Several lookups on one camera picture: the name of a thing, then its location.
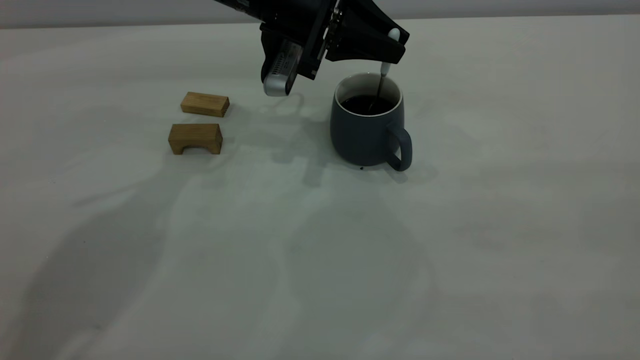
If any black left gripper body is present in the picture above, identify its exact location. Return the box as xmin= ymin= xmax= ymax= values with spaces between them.
xmin=259 ymin=0 xmax=347 ymax=81

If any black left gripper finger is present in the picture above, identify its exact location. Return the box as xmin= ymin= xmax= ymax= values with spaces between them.
xmin=336 ymin=0 xmax=411 ymax=47
xmin=325 ymin=43 xmax=406 ymax=65

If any spoon with pale blue handle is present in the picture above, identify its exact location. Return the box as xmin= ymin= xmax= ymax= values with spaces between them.
xmin=368 ymin=28 xmax=401 ymax=113

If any dark grey ceramic mug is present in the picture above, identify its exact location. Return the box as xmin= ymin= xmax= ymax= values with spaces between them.
xmin=329 ymin=73 xmax=413 ymax=173

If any dark coffee liquid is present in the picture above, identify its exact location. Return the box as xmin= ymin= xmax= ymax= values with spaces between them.
xmin=341 ymin=95 xmax=396 ymax=116

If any rectangular wooden block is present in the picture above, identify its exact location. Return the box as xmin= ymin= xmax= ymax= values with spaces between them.
xmin=180 ymin=91 xmax=231 ymax=118

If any arched wooden block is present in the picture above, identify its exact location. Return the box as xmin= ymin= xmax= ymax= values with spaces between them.
xmin=168 ymin=123 xmax=223 ymax=155

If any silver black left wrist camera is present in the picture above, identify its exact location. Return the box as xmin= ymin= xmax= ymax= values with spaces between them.
xmin=261 ymin=39 xmax=304 ymax=97

